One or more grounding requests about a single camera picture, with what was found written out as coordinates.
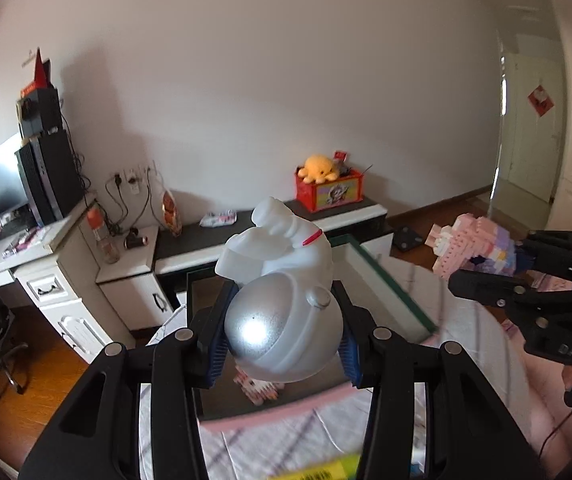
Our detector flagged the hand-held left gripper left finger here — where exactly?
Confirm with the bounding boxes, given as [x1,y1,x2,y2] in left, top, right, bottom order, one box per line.
[18,280,239,480]

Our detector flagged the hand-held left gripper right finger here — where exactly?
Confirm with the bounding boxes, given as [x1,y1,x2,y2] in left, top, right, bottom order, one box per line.
[333,282,549,480]

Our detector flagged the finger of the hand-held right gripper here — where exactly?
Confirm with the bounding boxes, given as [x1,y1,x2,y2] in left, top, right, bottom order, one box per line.
[516,230,572,286]
[448,269,529,310]

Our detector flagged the pink building block figure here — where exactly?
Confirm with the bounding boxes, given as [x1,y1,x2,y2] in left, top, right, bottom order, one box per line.
[426,213,537,281]

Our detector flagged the white silver astronaut figure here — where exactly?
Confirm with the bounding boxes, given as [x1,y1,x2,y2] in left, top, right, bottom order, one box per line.
[214,197,345,383]

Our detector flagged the pink storage box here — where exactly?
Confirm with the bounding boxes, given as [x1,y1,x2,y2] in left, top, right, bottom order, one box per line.
[186,234,439,433]

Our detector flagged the pink white block toy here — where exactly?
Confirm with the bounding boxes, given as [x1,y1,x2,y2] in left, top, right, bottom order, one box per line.
[233,364,288,406]

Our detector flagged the pink pillow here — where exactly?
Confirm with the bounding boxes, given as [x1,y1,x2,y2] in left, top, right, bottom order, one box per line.
[502,307,572,463]

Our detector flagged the black square floor plate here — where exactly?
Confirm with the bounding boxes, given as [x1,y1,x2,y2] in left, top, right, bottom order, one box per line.
[391,226,425,254]

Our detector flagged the white striped bed sheet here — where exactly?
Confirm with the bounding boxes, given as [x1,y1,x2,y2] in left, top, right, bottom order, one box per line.
[138,260,532,480]

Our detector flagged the white door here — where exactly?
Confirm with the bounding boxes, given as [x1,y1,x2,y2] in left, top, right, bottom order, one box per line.
[503,52,572,206]

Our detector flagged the yellow green packet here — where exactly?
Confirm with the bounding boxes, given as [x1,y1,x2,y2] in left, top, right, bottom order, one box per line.
[265,452,363,480]

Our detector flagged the white low cabinet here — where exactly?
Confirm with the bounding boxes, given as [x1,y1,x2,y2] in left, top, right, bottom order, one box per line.
[95,225,177,332]

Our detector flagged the black top low cabinet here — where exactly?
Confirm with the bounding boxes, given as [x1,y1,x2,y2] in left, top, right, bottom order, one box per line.
[155,196,392,293]

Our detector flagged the red door decoration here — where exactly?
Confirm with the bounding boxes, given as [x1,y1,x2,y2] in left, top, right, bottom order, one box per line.
[527,86,553,117]

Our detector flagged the white tissue packet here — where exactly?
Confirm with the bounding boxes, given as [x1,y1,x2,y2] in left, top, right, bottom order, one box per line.
[199,210,240,229]

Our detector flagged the small black cylinder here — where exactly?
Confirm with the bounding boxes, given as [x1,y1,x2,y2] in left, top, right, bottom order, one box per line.
[123,227,152,252]

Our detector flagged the orange snack bag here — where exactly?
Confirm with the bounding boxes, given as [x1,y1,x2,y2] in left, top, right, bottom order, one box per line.
[158,187,185,239]

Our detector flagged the clear bottle orange cap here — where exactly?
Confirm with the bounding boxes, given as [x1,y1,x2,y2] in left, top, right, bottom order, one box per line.
[86,207,120,265]

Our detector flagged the red storage crate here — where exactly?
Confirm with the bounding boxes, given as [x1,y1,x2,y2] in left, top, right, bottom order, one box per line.
[294,167,365,212]

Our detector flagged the white desk with drawers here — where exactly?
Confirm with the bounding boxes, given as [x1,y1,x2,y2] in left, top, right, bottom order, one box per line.
[0,200,98,366]

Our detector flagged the orange octopus plush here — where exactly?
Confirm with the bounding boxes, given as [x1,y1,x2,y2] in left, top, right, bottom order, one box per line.
[298,155,343,184]

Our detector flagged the black computer tower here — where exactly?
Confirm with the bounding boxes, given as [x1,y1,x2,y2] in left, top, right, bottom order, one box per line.
[14,129,85,227]

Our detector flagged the stack of black boxes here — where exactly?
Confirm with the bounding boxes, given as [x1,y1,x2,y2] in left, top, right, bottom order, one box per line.
[16,86,64,140]

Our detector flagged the small red flag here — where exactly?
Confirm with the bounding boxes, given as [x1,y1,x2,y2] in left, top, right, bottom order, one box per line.
[31,47,52,86]

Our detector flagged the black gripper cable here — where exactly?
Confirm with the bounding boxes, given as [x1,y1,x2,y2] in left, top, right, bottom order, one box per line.
[538,404,572,457]

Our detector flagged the black power cable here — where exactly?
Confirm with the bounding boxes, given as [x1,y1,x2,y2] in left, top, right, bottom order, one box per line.
[105,172,134,237]

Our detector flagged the white wall sockets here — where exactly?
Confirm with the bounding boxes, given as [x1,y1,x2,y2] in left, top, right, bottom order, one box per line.
[113,162,159,196]

